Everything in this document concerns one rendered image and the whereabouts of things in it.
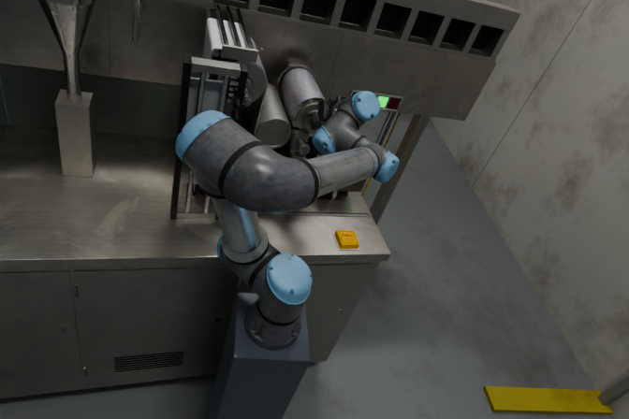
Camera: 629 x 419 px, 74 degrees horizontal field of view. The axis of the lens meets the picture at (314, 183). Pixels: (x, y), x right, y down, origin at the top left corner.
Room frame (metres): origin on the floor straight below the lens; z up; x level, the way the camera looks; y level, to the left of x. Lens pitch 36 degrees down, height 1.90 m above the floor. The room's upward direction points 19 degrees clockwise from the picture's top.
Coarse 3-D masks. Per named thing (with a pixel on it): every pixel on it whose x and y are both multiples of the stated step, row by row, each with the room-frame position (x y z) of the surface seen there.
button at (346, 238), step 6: (336, 234) 1.12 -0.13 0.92; (342, 234) 1.12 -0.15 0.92; (348, 234) 1.13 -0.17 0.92; (354, 234) 1.14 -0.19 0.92; (342, 240) 1.08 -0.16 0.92; (348, 240) 1.09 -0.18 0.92; (354, 240) 1.10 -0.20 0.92; (342, 246) 1.07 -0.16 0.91; (348, 246) 1.08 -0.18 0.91; (354, 246) 1.09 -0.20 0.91
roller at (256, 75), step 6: (252, 66) 1.15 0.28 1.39; (252, 72) 1.16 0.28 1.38; (258, 72) 1.16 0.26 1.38; (222, 78) 1.12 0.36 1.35; (252, 78) 1.16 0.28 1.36; (258, 78) 1.17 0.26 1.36; (264, 78) 1.17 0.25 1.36; (258, 84) 1.17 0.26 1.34; (264, 84) 1.18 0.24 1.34; (258, 90) 1.17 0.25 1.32; (264, 90) 1.18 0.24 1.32; (258, 96) 1.17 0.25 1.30
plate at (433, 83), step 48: (0, 0) 1.13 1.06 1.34; (96, 0) 1.24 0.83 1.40; (0, 48) 1.12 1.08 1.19; (48, 48) 1.18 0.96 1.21; (96, 48) 1.24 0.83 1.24; (144, 48) 1.31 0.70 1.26; (192, 48) 1.38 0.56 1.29; (288, 48) 1.53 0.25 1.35; (336, 48) 1.61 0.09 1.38; (384, 48) 1.69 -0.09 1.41; (432, 96) 1.84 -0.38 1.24
